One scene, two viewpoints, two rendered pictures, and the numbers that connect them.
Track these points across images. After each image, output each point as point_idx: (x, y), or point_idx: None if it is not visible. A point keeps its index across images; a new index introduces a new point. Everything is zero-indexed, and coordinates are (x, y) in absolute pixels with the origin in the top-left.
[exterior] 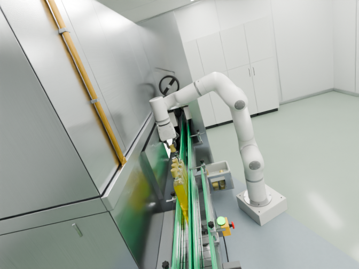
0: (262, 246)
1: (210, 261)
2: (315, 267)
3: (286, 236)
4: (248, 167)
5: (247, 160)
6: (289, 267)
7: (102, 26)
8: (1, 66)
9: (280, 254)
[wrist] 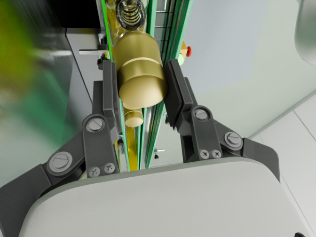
0: (203, 23)
1: (152, 110)
2: (226, 53)
3: (235, 16)
4: (298, 53)
5: (314, 62)
6: (209, 50)
7: None
8: None
9: (212, 36)
